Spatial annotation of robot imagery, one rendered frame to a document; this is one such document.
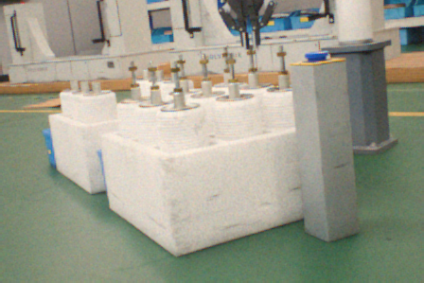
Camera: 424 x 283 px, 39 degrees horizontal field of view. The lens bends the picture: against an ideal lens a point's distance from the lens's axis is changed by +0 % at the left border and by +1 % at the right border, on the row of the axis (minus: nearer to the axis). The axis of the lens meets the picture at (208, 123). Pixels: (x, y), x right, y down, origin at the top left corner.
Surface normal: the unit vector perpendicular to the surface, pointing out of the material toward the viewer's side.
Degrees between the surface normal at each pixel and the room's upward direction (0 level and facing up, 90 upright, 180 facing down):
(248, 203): 90
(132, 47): 90
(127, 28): 90
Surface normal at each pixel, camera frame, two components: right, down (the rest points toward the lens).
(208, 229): 0.45, 0.09
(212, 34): -0.64, 0.20
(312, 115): -0.89, 0.18
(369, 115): 0.08, 0.15
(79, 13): 0.76, 0.02
